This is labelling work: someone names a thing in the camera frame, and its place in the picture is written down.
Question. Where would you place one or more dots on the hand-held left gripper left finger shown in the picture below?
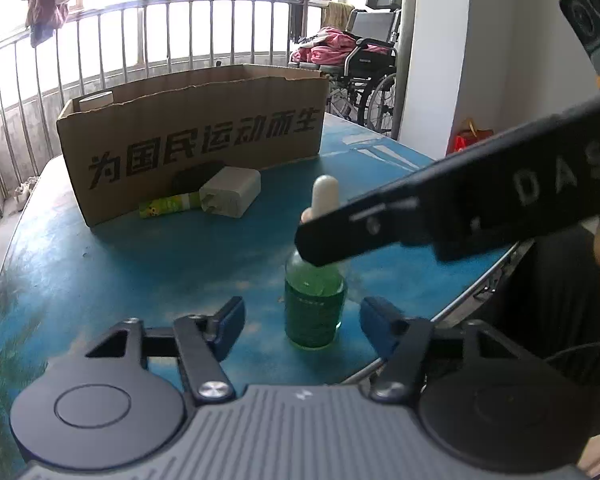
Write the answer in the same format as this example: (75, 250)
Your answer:
(230, 322)

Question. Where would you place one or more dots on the metal balcony railing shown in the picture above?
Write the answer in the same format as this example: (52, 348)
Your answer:
(305, 15)

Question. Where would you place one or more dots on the hanging maroon garment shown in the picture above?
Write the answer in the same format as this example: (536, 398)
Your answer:
(42, 5)

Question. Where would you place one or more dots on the wheelchair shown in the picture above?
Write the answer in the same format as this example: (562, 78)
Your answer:
(375, 25)

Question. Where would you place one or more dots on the yellow towel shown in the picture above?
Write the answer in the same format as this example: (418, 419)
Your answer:
(340, 17)

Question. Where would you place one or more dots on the small green tube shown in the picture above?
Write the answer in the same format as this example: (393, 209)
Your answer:
(167, 205)

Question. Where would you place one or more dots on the person's dark trousers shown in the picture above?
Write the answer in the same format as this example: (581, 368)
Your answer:
(555, 300)

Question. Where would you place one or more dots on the printed cardboard box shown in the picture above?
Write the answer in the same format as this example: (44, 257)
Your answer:
(205, 105)

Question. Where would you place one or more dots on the orange red bag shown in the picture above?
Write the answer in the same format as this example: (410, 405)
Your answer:
(472, 137)

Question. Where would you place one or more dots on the pink clothes pile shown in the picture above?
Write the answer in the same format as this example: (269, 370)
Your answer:
(330, 45)

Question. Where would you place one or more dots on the white charger adapter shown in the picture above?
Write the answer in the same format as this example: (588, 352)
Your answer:
(230, 190)

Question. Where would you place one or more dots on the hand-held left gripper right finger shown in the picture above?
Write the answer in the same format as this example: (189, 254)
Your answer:
(377, 325)

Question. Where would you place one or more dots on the green dropper bottle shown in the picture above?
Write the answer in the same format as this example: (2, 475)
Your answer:
(315, 305)

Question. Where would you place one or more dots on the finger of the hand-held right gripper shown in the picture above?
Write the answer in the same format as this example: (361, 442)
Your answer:
(350, 230)

